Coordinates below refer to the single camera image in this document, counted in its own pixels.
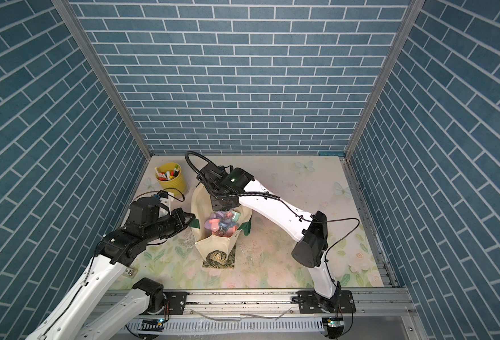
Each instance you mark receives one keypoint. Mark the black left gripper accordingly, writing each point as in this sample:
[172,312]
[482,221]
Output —
[178,214]

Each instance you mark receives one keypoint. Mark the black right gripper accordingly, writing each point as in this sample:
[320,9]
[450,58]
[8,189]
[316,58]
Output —
[215,203]

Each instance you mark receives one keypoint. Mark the teal hourglass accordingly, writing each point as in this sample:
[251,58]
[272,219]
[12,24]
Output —
[235,216]

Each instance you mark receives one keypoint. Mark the blue hourglass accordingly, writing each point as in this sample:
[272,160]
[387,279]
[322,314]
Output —
[228,224]

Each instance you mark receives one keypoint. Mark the cream canvas tote bag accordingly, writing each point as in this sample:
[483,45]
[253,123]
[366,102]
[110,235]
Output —
[217,252]

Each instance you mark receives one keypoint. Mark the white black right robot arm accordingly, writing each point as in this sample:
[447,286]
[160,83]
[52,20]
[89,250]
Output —
[310,232]

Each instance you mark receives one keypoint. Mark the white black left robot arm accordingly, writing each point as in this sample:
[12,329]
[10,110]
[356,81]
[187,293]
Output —
[113,255]

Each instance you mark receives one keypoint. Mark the yellow cup with markers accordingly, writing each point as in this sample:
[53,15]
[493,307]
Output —
[171,178]

